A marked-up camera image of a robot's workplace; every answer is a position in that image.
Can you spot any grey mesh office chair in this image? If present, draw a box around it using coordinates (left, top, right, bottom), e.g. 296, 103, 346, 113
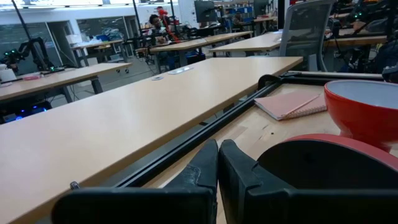
279, 0, 336, 72

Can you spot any grey oblong desk grommet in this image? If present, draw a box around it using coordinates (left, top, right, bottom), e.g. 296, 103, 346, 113
167, 66, 194, 75

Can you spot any red desk lamp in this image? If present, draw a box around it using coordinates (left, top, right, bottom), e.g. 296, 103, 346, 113
257, 80, 398, 190

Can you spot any pink spiral notebook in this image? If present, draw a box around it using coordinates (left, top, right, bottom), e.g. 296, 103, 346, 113
254, 91, 328, 121

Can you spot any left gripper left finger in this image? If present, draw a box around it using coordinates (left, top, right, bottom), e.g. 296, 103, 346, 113
51, 139, 219, 224

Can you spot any person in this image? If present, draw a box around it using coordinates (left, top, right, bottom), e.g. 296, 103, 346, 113
148, 14, 171, 44
232, 11, 247, 28

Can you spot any white box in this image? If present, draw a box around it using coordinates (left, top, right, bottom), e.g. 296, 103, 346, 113
0, 63, 17, 83

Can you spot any long light wood desk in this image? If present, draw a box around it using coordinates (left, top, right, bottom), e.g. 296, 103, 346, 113
0, 56, 304, 224

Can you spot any black aluminium table rail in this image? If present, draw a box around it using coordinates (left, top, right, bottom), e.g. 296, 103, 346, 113
102, 71, 385, 189

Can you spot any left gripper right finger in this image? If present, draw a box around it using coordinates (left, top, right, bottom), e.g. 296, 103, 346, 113
218, 139, 398, 224

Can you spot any device with blue lights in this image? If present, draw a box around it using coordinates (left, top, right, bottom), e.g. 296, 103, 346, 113
0, 98, 53, 124

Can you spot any black computer monitor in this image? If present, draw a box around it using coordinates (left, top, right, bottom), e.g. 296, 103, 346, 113
194, 0, 219, 24

